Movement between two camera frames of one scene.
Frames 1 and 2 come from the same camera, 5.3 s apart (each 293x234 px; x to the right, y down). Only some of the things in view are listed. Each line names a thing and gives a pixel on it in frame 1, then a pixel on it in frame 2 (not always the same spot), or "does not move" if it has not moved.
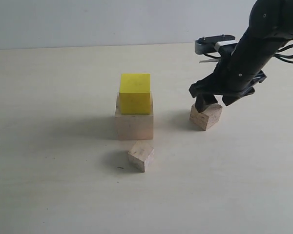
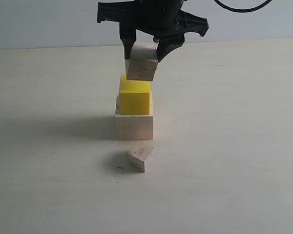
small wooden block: x=140 y=155 does not move
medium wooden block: x=209 y=115 to x=142 y=63
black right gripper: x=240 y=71 to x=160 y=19
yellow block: x=135 y=94 does not move
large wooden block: x=134 y=126 does not move
